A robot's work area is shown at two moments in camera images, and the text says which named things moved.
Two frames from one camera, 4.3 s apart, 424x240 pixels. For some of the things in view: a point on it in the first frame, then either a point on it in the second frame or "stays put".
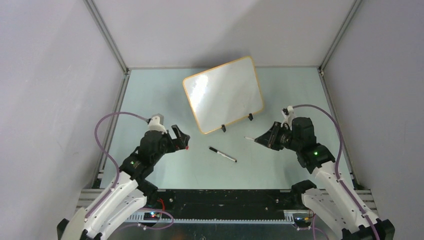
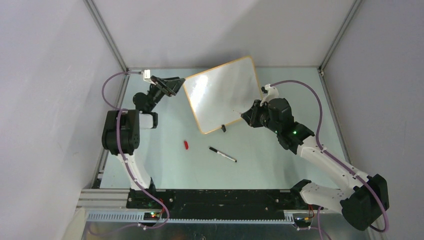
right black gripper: x=269 y=139 to x=251 y=116
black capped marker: x=224 y=154 stays put
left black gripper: x=178 y=145 to x=169 y=86
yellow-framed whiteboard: x=225 y=94 stays put
